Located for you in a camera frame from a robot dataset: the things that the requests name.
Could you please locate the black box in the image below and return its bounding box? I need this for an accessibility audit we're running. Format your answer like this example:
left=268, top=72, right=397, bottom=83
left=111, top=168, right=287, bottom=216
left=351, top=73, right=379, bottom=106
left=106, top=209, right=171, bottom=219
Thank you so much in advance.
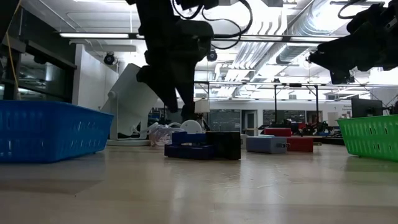
left=205, top=131, right=242, bottom=161

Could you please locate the black aluminium table frame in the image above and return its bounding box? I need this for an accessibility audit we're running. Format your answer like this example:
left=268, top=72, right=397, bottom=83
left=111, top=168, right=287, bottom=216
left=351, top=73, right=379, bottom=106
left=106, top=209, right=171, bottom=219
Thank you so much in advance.
left=312, top=136, right=345, bottom=146

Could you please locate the black computer monitor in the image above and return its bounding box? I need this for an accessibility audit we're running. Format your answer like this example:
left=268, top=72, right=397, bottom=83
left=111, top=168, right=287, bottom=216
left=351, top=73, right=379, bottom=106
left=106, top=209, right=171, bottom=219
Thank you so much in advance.
left=351, top=98, right=384, bottom=119

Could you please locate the grey glass door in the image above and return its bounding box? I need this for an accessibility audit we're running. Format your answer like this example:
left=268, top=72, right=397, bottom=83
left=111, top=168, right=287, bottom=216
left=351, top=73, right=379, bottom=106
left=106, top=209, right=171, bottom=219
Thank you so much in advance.
left=241, top=109, right=259, bottom=137

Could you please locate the yellow hanging cable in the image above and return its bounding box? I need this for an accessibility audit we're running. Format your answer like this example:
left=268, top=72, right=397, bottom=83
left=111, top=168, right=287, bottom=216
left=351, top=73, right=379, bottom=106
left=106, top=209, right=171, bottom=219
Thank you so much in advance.
left=5, top=0, right=22, bottom=101

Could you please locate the grey-blue power adapter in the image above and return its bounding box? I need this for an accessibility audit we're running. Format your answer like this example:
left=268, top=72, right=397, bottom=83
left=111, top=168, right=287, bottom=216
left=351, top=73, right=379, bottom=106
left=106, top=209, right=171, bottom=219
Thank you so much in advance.
left=246, top=136, right=290, bottom=154

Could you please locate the red box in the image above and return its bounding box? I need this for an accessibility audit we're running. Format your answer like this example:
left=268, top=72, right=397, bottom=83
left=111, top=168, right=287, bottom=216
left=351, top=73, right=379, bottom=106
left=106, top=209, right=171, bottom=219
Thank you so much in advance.
left=285, top=136, right=314, bottom=153
left=263, top=127, right=293, bottom=138

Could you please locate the white background lampshade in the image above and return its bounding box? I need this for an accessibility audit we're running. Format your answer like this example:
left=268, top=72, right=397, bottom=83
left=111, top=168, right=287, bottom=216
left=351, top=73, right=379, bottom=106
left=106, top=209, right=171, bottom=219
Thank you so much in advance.
left=194, top=98, right=211, bottom=114

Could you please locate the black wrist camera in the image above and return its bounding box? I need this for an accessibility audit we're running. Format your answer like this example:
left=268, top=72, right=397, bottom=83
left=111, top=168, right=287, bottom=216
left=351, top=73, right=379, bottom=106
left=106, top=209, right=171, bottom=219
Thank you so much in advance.
left=346, top=3, right=388, bottom=34
left=174, top=0, right=220, bottom=11

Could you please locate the black left camera cable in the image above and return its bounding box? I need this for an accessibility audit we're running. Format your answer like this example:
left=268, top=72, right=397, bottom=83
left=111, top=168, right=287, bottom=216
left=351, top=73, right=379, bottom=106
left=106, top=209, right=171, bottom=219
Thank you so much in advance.
left=172, top=0, right=254, bottom=50

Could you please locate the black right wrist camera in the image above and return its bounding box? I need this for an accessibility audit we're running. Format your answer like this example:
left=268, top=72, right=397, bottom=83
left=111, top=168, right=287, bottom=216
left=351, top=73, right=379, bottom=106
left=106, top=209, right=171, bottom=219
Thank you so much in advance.
left=346, top=3, right=388, bottom=34

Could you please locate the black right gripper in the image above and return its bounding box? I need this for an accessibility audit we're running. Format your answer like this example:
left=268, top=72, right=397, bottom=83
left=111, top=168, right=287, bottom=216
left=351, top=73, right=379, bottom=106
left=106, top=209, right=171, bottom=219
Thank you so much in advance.
left=308, top=29, right=389, bottom=85

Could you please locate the black right camera cable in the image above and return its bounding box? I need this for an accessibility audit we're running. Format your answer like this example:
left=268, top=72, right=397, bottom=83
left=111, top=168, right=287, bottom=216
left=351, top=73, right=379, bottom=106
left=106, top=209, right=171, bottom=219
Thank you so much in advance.
left=338, top=1, right=386, bottom=20

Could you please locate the white desk lamp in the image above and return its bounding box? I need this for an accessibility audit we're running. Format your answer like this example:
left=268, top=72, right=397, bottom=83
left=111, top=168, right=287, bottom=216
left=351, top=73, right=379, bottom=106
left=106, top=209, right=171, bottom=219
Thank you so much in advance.
left=101, top=63, right=160, bottom=147

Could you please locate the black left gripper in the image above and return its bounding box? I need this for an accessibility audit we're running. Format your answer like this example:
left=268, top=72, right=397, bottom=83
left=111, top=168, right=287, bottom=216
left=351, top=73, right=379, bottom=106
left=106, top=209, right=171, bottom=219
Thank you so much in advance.
left=136, top=19, right=216, bottom=122

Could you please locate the long ceiling light strip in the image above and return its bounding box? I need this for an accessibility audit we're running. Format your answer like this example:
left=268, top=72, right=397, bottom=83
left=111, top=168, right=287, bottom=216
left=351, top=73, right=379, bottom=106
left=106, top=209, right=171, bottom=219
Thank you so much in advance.
left=58, top=30, right=343, bottom=43

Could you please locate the green plastic basket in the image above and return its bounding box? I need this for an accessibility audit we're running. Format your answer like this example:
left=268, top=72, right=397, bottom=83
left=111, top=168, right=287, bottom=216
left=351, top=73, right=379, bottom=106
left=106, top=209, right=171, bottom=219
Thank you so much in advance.
left=336, top=114, right=398, bottom=162

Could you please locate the black camera cable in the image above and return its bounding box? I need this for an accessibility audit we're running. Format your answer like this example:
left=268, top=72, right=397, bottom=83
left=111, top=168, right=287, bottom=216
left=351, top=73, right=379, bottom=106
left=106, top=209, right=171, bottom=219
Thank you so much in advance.
left=172, top=0, right=254, bottom=50
left=338, top=1, right=386, bottom=20

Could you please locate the black background gantry frame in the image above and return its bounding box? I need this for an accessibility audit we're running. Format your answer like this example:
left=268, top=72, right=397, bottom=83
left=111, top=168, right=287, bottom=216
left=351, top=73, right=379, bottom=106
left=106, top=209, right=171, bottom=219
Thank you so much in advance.
left=193, top=80, right=320, bottom=133

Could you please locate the white lamp power cord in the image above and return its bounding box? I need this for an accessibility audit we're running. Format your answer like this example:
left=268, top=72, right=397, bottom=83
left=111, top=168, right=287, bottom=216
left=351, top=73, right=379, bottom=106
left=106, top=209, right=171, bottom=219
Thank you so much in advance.
left=132, top=121, right=185, bottom=147

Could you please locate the white round cord switch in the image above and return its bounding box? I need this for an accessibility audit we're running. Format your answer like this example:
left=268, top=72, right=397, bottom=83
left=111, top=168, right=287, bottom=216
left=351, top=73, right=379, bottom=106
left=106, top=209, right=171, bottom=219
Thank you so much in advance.
left=180, top=119, right=203, bottom=134

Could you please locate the blue plastic basket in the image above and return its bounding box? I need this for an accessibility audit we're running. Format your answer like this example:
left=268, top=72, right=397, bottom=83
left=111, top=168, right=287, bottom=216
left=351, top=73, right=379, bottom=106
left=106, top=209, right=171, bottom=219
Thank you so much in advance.
left=0, top=100, right=114, bottom=164

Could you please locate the dark blue box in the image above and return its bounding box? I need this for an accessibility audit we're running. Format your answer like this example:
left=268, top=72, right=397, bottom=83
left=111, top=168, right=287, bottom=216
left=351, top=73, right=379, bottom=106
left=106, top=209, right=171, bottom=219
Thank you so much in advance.
left=164, top=142, right=216, bottom=161

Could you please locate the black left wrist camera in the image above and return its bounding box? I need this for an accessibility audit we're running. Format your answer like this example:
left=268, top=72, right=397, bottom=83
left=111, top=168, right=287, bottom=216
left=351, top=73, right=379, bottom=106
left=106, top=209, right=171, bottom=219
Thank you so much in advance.
left=174, top=0, right=220, bottom=11

